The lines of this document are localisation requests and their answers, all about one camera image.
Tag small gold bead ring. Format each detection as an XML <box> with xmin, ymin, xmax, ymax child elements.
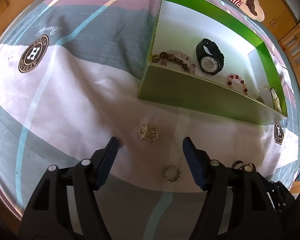
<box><xmin>163</xmin><ymin>165</ymin><xmax>183</xmax><ymax>184</ymax></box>

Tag thin dark ring bracelet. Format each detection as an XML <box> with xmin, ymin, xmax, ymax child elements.
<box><xmin>231</xmin><ymin>160</ymin><xmax>257</xmax><ymax>173</ymax></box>

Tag red bead bracelet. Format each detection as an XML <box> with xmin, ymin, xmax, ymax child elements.
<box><xmin>226</xmin><ymin>73</ymin><xmax>249</xmax><ymax>95</ymax></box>

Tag cream strap watch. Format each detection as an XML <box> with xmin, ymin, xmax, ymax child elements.
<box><xmin>270</xmin><ymin>87</ymin><xmax>282</xmax><ymax>113</ymax></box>

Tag black wrist watch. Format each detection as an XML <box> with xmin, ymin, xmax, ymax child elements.
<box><xmin>196</xmin><ymin>38</ymin><xmax>224</xmax><ymax>76</ymax></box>

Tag pink bead bracelet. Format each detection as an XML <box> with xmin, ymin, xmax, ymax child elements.
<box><xmin>167</xmin><ymin>49</ymin><xmax>197</xmax><ymax>74</ymax></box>

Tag dark brown bead bracelet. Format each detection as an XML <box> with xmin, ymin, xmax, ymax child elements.
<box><xmin>151</xmin><ymin>51</ymin><xmax>192</xmax><ymax>74</ymax></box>

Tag green cardboard box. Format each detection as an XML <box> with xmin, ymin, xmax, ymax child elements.
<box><xmin>138</xmin><ymin>0</ymin><xmax>288</xmax><ymax>125</ymax></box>

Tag wooden wardrobe cabinets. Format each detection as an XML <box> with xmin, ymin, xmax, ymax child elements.
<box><xmin>230</xmin><ymin>0</ymin><xmax>300</xmax><ymax>71</ymax></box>

